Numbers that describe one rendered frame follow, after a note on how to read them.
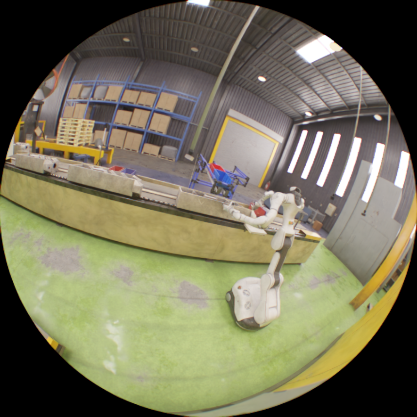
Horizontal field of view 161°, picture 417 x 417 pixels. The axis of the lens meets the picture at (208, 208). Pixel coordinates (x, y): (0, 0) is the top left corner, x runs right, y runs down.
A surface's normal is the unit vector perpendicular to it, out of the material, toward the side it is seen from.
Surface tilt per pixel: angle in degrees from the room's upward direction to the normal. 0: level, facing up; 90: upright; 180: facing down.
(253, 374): 0
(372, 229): 90
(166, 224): 90
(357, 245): 90
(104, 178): 80
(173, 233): 90
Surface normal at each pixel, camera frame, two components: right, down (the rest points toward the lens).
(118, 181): 0.24, 0.29
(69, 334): 0.33, -0.87
